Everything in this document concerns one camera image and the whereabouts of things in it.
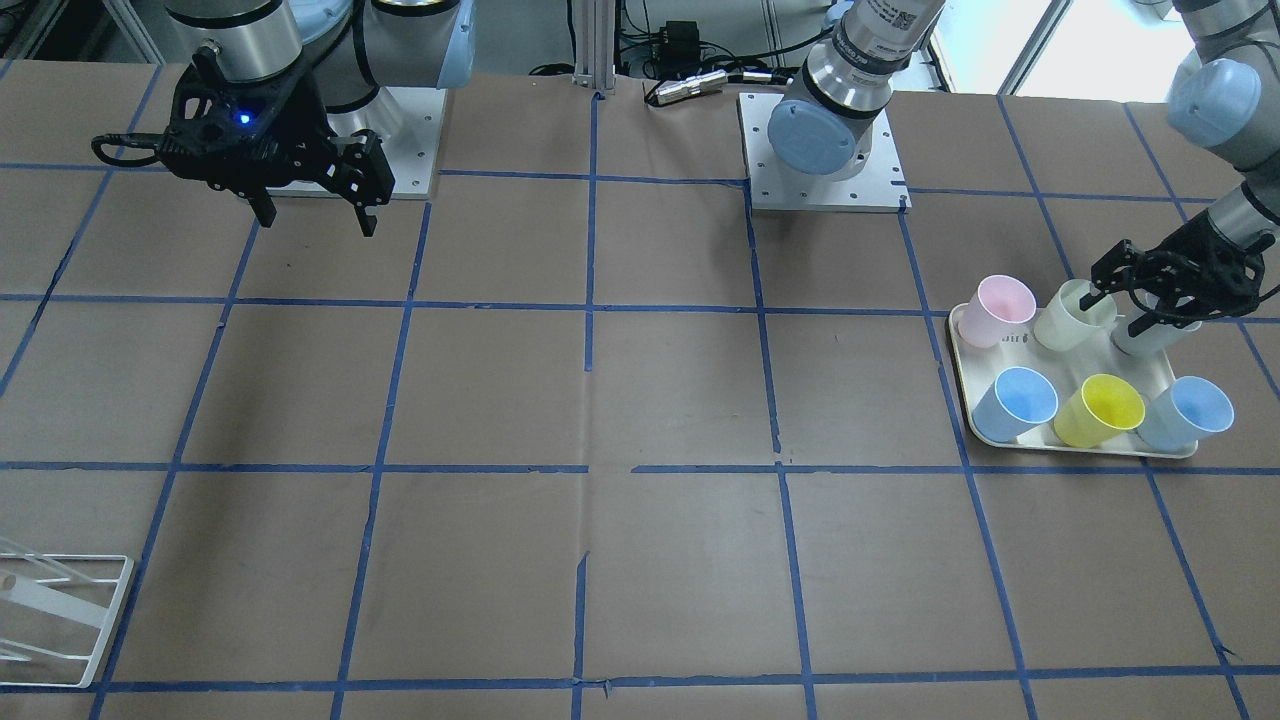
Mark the pink plastic cup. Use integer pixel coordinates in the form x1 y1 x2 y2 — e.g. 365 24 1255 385
957 274 1038 348

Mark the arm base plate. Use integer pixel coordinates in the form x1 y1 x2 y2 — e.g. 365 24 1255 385
739 92 913 213
326 87 448 200

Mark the white plastic cup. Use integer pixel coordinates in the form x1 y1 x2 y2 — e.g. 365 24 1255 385
1033 278 1117 352

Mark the blue plastic cup near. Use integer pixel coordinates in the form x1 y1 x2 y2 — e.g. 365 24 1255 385
972 366 1059 443

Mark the cream plastic tray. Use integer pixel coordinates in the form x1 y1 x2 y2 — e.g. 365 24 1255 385
947 304 1178 454

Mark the aluminium frame post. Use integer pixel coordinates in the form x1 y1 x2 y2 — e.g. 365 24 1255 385
570 0 618 96

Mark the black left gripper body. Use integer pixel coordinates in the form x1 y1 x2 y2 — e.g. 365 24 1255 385
1126 211 1266 322

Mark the silver cable connector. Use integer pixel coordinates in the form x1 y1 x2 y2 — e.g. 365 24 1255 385
643 69 730 108

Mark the white wire cup rack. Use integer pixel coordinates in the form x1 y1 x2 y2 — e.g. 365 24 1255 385
1 538 134 691

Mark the yellow plastic cup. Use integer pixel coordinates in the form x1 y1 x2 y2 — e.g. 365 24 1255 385
1052 374 1147 448

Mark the blue plastic cup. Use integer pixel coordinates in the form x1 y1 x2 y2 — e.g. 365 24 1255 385
1135 375 1236 454
972 366 1059 443

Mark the grey plastic cup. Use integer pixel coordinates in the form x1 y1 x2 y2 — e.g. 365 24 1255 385
1110 304 1203 357

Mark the blue plastic cup far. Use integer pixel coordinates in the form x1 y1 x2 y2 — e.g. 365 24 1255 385
1135 375 1236 454

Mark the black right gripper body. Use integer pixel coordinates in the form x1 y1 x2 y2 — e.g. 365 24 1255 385
239 76 339 196

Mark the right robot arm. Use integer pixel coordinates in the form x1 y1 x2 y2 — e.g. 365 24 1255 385
154 1 475 236

